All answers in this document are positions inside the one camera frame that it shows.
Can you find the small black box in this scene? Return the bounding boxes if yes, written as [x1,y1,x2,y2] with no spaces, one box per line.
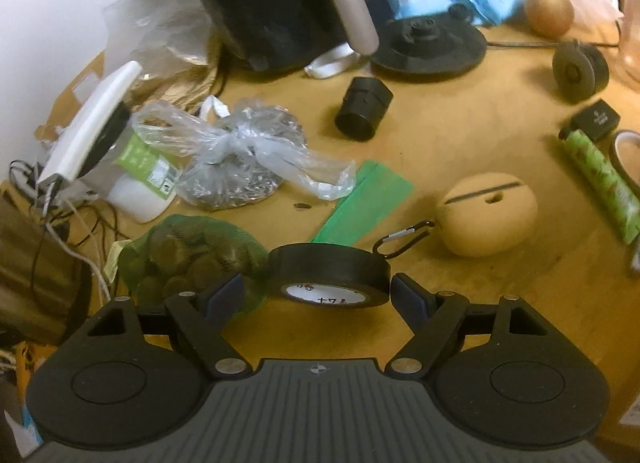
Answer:
[559,99,622,141]

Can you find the crumpled clear plastic wrap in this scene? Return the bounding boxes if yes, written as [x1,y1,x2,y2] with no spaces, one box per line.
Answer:
[102,0,216,66]

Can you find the black cylindrical adapter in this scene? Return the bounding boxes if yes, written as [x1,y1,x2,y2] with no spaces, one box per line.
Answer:
[334,76,394,142]

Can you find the black kettle base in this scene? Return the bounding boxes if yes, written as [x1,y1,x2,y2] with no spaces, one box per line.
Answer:
[370,13,488,78]

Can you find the knotted clear bag dark contents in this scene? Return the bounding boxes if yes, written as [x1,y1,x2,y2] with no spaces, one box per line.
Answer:
[131,98,357,211]

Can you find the black appliance with silver handle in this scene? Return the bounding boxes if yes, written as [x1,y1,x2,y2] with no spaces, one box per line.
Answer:
[172,0,396,74]

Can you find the clear glass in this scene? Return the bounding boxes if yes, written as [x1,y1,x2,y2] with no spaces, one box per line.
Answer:
[615,0,640,88]

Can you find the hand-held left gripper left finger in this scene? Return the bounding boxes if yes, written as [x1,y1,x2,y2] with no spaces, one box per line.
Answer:
[87,274,251,379]

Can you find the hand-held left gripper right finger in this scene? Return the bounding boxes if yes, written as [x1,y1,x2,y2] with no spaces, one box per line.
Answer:
[386,273,549,377]

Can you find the black spool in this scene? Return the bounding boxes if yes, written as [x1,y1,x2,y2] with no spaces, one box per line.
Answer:
[552,40,610,104]

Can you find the green net bag of chestnuts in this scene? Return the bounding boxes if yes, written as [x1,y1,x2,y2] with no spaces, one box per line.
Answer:
[117,214,271,316]

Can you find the black tape roll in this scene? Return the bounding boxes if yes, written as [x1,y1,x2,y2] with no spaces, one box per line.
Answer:
[268,243,392,310]

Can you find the white handheld device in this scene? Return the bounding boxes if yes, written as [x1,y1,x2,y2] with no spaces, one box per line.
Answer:
[37,60,142,188]

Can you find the green hand cream tube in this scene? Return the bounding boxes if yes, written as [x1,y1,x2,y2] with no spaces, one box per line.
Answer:
[560,129,640,245]

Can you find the brown onion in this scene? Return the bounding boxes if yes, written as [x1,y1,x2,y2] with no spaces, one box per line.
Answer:
[524,0,575,37]

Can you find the white cup with green label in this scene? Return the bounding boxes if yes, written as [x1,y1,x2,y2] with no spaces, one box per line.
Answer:
[106,118,182,224]

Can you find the green plastic strip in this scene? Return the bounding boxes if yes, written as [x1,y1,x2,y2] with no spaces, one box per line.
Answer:
[311,159,416,246]

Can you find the white cable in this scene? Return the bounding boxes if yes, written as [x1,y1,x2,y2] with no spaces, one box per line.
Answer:
[40,183,116,304]

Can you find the brown paper bag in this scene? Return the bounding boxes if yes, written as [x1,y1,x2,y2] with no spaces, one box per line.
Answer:
[35,50,226,144]

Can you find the silver black carabiner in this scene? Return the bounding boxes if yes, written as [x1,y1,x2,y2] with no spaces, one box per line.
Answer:
[372,219,436,260]

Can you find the white ribbon strap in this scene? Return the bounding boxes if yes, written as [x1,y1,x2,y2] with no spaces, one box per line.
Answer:
[199,95,232,120]
[305,43,361,80]

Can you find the brown tape roll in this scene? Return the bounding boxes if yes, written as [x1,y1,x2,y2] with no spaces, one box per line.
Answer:
[609,130,640,184]

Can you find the beige round case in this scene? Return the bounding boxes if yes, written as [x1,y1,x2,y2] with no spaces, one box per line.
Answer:
[436,173,539,258]

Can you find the blue packet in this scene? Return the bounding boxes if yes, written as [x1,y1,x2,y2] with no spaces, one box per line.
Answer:
[395,0,528,26]

